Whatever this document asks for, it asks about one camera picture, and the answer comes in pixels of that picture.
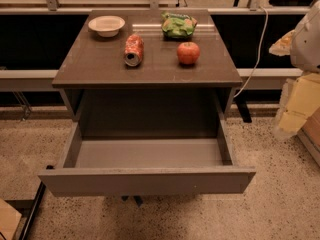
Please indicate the black floor rail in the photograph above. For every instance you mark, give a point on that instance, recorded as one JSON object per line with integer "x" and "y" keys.
{"x": 29, "y": 209}

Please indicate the grey drawer cabinet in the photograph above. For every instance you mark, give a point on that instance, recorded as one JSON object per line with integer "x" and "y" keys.
{"x": 98, "y": 86}

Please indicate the open grey top drawer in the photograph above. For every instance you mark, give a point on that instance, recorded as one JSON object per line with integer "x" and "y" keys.
{"x": 102, "y": 159}

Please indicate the cardboard box right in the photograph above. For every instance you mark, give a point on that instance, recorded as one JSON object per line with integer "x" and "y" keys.
{"x": 310, "y": 135}

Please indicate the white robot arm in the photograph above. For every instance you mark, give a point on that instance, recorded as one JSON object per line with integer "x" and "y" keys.
{"x": 305, "y": 45}

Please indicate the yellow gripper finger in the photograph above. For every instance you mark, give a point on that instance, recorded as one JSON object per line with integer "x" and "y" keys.
{"x": 299, "y": 100}
{"x": 282, "y": 46}

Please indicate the green chip bag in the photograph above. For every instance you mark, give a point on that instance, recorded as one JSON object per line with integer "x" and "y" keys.
{"x": 177, "y": 26}

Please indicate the cardboard box bottom left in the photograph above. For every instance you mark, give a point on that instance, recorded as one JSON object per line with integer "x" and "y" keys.
{"x": 9, "y": 220}

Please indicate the orange soda can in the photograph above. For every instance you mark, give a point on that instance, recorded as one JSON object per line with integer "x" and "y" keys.
{"x": 134, "y": 49}

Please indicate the cardboard box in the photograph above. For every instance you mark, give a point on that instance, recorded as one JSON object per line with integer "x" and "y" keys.
{"x": 310, "y": 135}
{"x": 9, "y": 220}

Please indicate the red apple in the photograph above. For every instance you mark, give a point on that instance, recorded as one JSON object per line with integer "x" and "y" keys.
{"x": 188, "y": 53}

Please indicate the white bowl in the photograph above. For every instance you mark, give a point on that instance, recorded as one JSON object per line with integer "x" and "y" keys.
{"x": 106, "y": 26}

